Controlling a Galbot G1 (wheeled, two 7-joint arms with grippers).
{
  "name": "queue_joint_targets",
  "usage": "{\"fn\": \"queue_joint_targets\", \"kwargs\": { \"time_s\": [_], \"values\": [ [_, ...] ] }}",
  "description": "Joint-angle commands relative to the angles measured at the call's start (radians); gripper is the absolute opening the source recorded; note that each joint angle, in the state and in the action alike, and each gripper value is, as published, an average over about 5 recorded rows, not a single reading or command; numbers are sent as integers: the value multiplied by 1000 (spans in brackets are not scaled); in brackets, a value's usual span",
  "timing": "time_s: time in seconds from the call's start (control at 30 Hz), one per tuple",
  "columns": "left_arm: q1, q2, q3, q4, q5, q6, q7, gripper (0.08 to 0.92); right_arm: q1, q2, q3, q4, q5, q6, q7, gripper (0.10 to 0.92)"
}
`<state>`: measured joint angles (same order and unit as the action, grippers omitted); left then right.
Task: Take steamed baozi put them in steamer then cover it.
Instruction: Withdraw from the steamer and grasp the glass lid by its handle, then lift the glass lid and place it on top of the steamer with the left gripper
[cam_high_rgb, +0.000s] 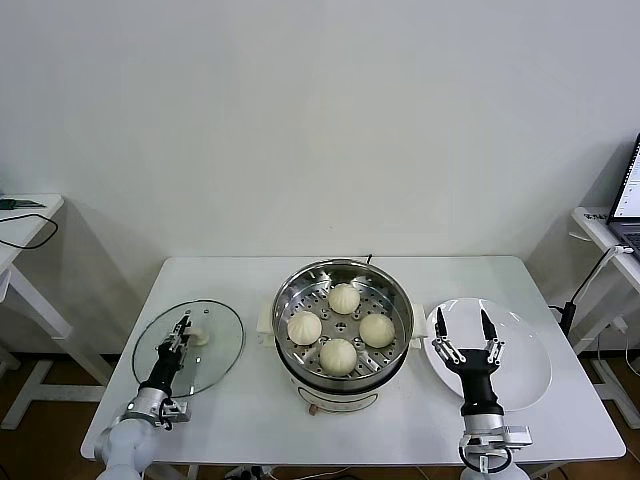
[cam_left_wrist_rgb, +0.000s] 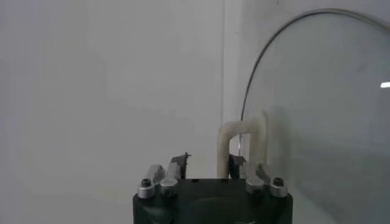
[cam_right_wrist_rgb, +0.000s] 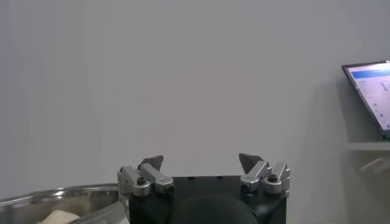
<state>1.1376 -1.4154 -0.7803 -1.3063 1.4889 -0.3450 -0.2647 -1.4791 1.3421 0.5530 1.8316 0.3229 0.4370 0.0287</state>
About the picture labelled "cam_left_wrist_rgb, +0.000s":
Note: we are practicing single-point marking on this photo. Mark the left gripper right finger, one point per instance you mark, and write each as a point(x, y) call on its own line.
point(256, 181)

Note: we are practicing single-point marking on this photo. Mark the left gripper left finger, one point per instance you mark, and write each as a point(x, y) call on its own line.
point(170, 179)

